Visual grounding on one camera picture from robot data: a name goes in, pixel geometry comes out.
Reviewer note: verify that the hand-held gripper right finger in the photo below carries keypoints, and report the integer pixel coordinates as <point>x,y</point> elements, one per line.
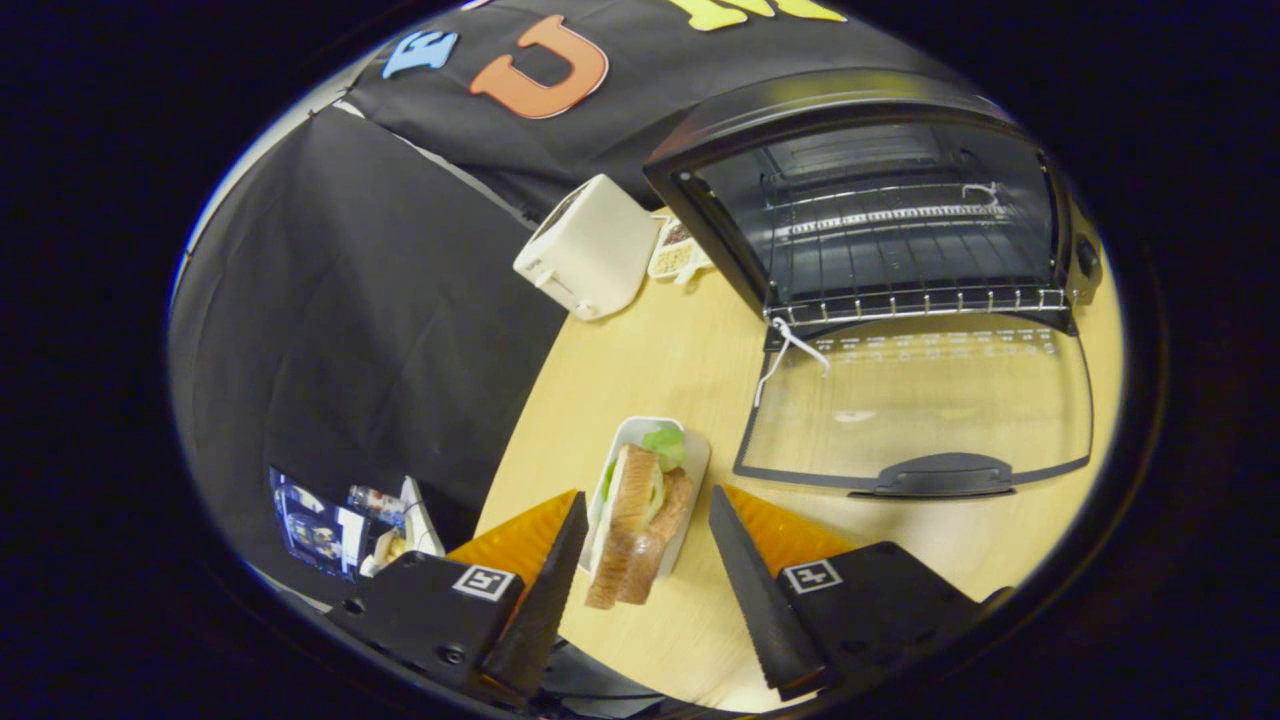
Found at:
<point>760,600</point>

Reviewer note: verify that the white toaster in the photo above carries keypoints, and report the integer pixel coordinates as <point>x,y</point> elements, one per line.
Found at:
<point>590,250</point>

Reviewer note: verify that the small clear bottle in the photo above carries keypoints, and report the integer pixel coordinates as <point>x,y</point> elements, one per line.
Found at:
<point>375,503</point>

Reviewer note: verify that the toast sandwich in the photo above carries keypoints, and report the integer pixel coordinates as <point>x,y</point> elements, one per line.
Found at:
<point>635,500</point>

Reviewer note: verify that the small snack tray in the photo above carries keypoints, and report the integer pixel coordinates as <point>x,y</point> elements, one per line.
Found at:
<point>675,258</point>

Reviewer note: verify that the blue printed box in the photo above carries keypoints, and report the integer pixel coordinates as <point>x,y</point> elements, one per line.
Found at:
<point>300,520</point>

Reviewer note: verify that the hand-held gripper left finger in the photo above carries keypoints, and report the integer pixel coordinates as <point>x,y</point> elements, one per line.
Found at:
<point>545,600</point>

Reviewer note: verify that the black toaster oven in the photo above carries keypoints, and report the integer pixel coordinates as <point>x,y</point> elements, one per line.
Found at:
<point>790,105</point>

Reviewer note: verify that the white rectangular plate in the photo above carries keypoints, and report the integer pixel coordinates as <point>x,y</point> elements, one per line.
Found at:
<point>697,465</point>

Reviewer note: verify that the white paper packet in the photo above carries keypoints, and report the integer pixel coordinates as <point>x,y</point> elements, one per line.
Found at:
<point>420,525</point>

